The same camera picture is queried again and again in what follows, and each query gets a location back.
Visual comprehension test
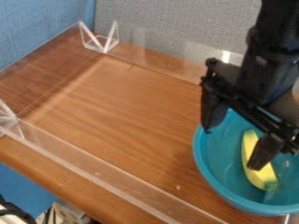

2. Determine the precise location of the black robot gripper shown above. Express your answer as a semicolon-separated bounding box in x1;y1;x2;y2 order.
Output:
200;26;299;154

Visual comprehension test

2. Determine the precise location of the clear acrylic front barrier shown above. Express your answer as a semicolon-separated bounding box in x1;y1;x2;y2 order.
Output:
0;100;228;224

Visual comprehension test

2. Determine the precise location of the clear acrylic corner bracket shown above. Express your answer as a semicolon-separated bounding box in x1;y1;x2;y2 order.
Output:
79;21;119;54

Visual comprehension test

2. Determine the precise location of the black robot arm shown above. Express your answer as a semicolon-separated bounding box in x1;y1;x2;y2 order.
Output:
200;0;299;171

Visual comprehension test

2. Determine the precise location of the clear acrylic barrier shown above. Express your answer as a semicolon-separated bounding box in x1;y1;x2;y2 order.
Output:
79;19;250;88
0;100;228;224

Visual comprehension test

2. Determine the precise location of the yellow toy banana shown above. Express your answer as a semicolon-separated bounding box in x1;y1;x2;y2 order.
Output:
242;129;279;191

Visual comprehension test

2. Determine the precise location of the white cluttered object below table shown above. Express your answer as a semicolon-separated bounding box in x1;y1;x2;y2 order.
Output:
36;199;96;224

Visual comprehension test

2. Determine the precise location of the clear acrylic back barrier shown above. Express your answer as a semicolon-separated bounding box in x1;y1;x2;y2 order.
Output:
79;19;250;88

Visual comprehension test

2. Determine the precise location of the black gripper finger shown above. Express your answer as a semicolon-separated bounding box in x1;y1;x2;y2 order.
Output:
247;133;284;171

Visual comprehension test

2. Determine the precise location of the blue plastic bowl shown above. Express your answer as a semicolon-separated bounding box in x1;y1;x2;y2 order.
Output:
192;110;299;216

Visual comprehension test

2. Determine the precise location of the dark object under table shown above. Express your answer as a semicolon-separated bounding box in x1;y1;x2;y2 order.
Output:
0;195;37;224

